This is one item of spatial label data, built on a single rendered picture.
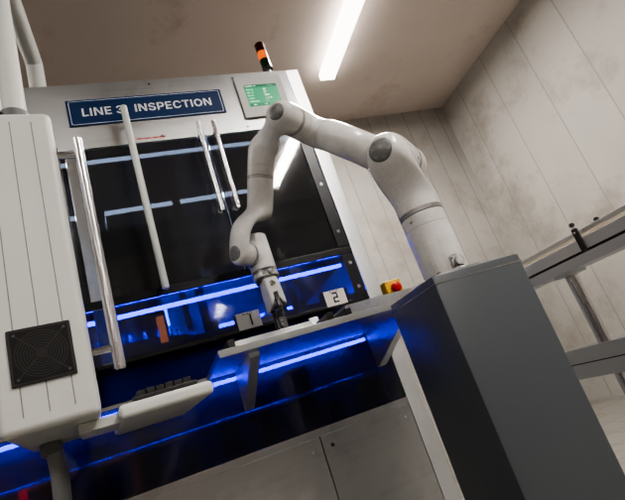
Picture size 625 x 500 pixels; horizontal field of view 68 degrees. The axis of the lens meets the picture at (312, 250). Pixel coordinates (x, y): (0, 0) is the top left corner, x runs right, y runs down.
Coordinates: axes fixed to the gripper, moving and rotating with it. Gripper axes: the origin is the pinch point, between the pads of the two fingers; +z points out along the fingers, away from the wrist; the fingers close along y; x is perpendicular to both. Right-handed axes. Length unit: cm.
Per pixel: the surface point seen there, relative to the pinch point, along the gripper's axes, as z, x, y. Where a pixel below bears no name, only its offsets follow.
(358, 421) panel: 34.9, -21.3, 20.9
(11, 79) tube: -89, 61, -18
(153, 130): -92, 21, 15
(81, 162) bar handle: -45, 45, -35
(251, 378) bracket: 13.5, 14.1, -2.5
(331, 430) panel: 34.5, -11.2, 20.9
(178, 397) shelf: 17, 36, -32
